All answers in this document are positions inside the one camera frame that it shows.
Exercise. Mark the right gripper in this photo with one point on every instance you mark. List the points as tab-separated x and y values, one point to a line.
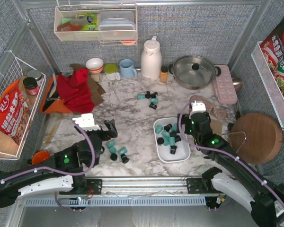
184	120

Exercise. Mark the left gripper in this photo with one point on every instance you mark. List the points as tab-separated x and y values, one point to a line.
106	132

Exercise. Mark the teal coffee capsule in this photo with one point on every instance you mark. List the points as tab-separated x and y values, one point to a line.
165	133
174	127
112	150
166	141
111	143
159	129
122	151
154	100
140	96
172	141

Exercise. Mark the tan scouring pad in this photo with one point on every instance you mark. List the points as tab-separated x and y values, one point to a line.
216	127

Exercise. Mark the white storage basket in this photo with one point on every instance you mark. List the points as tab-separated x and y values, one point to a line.
183	151

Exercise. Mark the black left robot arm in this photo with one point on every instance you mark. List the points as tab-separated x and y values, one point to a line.
65	170

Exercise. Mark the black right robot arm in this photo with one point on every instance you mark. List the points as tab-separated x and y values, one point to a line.
262	198

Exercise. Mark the striped brown mat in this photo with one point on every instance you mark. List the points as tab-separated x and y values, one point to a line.
220	114

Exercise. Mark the brown felt mat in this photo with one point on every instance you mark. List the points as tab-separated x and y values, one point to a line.
95	89

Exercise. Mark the pink egg tray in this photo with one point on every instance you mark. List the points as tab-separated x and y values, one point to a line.
223	86

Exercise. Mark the steel pot with lid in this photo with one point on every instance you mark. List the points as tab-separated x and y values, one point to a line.
194	72

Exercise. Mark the red cloth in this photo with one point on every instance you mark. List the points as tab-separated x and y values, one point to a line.
74	91

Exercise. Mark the orange tray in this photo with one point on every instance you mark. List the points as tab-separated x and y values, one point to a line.
52	106

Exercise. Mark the metal ladle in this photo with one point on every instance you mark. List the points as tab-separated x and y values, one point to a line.
238	84

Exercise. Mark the yellow spice bottle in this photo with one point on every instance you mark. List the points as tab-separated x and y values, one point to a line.
164	74

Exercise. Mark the small glass jar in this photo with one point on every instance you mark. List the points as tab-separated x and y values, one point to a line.
97	77

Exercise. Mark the round wooden cutting board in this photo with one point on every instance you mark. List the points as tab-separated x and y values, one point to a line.
256	138

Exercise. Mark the orange cup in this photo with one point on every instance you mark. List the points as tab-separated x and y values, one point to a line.
39	157

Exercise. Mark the glass jar green lid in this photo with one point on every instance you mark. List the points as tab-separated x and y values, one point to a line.
111	72

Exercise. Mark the white orange striped bowl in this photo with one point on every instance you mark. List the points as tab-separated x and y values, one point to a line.
95	65

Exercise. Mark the light blue mug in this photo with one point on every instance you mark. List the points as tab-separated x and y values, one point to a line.
127	69

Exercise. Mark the white thermos jug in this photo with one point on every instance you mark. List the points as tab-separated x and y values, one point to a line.
151	59

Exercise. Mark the red jam jar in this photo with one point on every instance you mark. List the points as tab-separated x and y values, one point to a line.
31	86

